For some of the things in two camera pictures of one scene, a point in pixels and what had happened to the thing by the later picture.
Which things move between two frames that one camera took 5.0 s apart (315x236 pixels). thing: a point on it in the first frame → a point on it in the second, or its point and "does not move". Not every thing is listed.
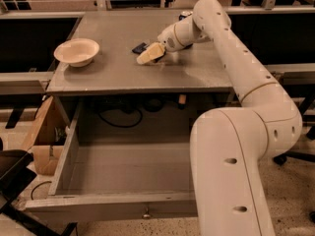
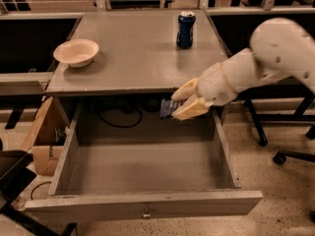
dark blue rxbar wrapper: [140, 48] → [168, 106]
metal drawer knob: [147, 215] does not move
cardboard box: [47, 141] does not move
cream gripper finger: [153, 52] → [195, 106]
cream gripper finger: [157, 59] → [187, 90]
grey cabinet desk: [115, 72] does not move
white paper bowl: [78, 52] does not move
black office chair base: [303, 155] does not move
